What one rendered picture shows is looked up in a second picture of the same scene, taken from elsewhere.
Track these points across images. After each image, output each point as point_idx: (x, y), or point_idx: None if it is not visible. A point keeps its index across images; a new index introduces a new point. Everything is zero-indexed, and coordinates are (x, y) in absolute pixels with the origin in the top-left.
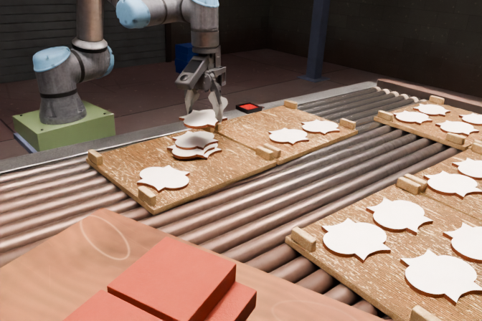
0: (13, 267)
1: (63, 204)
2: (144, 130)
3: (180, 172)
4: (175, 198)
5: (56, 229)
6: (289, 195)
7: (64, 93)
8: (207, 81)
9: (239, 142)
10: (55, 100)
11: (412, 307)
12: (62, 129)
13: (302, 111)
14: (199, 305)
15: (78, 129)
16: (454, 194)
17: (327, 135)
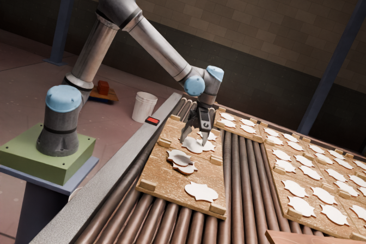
0: None
1: (171, 230)
2: (121, 149)
3: (203, 185)
4: (223, 205)
5: None
6: (249, 187)
7: (75, 128)
8: None
9: (190, 153)
10: (68, 135)
11: (344, 232)
12: (76, 160)
13: (183, 122)
14: None
15: (81, 157)
16: (291, 171)
17: (215, 141)
